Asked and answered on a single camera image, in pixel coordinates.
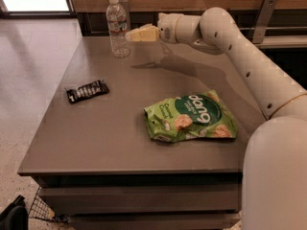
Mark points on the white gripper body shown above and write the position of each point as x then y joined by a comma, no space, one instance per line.
167,28

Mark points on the clear plastic water bottle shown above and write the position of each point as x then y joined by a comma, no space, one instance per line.
117,27

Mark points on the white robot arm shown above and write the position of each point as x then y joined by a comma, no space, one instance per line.
274,187

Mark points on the black snack bar wrapper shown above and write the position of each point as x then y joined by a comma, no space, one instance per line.
87,91

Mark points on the green dang chips bag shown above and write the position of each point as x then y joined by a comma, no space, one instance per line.
189,117

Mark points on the grey drawer cabinet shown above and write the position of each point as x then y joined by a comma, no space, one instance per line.
95,162

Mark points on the black object at corner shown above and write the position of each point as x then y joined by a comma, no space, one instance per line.
15,216

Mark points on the metal wall bracket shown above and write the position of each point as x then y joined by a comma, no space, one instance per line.
262,21

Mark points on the black wire mesh basket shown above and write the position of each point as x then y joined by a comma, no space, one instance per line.
40,210

